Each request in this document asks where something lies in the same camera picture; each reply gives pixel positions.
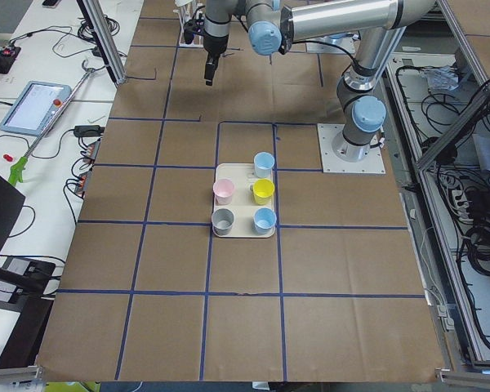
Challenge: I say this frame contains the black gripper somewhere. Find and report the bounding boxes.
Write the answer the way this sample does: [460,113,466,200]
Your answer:
[203,22,229,87]

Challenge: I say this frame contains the light blue ikea cup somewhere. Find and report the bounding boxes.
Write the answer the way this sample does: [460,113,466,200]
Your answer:
[253,152,275,178]
[253,207,277,234]

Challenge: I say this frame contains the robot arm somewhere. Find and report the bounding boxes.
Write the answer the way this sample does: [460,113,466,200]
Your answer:
[203,0,246,86]
[243,1,434,163]

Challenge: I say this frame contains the pink ikea cup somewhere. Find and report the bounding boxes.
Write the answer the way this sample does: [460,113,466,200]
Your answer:
[212,178,235,205]

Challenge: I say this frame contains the yellow ikea cup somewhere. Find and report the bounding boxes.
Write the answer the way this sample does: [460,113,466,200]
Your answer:
[252,178,275,205]

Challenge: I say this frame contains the grey ikea cup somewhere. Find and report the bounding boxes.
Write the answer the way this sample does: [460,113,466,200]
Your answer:
[212,208,234,237]

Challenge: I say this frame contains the cream plastic tray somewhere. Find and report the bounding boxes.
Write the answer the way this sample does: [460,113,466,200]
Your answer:
[213,163,276,238]

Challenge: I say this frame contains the blue teach pendant tablet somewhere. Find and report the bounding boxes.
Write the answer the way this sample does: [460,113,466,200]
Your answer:
[0,81,71,136]

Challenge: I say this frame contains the white wire cup rack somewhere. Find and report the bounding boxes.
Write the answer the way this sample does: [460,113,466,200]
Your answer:
[174,0,205,47]

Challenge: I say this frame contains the aluminium frame post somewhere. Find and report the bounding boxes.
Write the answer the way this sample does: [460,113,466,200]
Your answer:
[77,0,127,87]

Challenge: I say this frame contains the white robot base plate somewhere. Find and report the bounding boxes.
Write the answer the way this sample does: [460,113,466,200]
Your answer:
[317,123,385,176]

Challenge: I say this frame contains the green handled reach grabber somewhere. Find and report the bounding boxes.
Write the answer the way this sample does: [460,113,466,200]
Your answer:
[0,60,103,186]

